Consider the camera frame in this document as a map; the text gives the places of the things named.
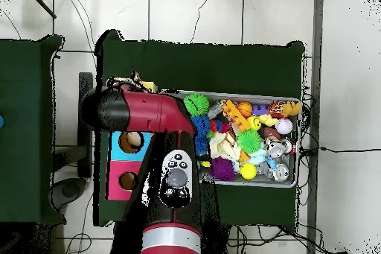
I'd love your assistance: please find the polka dot cloth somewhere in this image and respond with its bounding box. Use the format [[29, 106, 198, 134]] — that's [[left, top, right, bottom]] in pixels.
[[106, 70, 150, 92]]

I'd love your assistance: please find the wooden box with three holes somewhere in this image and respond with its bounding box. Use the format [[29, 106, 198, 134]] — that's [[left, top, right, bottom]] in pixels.
[[105, 79, 158, 202]]

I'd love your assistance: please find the shallow metal mesh bin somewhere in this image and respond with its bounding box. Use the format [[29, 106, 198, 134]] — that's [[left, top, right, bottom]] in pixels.
[[175, 89, 302, 188]]

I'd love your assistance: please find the blue spiky rubber ball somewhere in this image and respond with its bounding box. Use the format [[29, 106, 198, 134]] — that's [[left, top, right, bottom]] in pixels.
[[190, 115, 211, 139]]

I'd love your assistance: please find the green spiky rubber ball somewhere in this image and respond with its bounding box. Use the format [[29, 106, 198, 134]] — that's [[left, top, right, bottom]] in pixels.
[[183, 93, 210, 118], [236, 129, 262, 154]]

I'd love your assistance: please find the red and blue spiky toy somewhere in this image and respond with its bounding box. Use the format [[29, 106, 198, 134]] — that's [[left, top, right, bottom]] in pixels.
[[209, 118, 231, 134]]

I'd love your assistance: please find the orange toy building brick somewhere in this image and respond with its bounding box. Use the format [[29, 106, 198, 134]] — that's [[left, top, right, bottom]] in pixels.
[[222, 99, 252, 133]]

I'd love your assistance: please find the purple spiky ball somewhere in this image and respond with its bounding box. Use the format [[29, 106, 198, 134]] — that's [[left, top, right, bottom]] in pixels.
[[208, 156, 237, 182]]

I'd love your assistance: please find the dark green table cloth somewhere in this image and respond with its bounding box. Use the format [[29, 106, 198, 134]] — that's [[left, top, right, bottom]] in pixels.
[[0, 34, 67, 226], [93, 29, 306, 232]]

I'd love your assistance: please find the yellow smiley face ball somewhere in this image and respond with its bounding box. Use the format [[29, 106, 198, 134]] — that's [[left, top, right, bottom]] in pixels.
[[246, 115, 262, 132]]

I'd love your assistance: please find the white baseball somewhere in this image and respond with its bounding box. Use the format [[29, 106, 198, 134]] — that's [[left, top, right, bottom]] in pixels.
[[275, 117, 294, 136]]

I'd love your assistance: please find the black tripod leg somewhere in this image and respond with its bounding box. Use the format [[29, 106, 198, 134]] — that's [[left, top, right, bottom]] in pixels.
[[25, 0, 57, 19]]

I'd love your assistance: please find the black floor cable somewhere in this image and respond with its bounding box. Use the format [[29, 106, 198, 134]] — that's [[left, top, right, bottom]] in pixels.
[[300, 145, 381, 154]]

